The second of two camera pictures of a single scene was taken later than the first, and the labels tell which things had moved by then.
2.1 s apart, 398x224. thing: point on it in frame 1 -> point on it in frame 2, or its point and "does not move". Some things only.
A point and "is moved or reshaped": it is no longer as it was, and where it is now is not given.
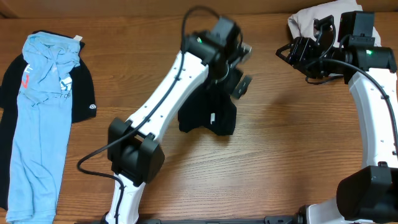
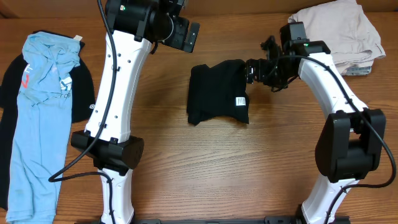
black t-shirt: x=210 y=107 is moved or reshaped
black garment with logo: x=84 y=106 does not move
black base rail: x=283 y=219 does not move
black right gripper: x=300 y=48 -> x=260 y=65
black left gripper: x=242 y=85 -> x=178 y=42
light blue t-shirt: x=42 y=126 does not move
